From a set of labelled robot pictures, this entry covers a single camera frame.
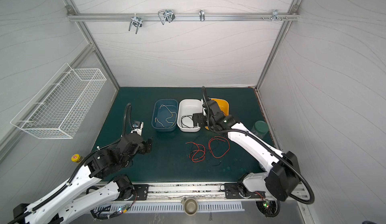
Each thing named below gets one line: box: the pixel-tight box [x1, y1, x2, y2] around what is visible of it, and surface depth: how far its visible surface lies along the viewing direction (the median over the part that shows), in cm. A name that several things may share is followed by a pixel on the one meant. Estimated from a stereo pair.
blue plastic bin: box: [151, 98, 179, 133], surface depth 106 cm
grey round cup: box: [180, 197, 199, 216], surface depth 70 cm
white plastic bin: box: [177, 98, 203, 133], surface depth 103 cm
